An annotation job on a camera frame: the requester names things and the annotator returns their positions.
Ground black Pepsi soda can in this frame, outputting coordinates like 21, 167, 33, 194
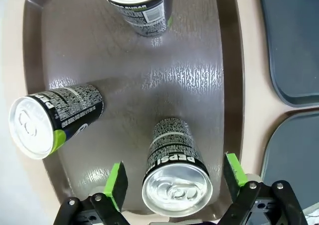
141, 117, 214, 218
8, 84, 105, 160
96, 0, 174, 38

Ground brown plastic serving tray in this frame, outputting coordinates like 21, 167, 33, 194
22, 0, 246, 222

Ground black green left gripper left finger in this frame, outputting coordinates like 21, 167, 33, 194
53, 161, 130, 225

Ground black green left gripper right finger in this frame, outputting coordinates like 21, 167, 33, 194
219, 152, 309, 225

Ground black plastic serving tray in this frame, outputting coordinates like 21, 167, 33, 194
260, 110, 319, 217
256, 0, 319, 109

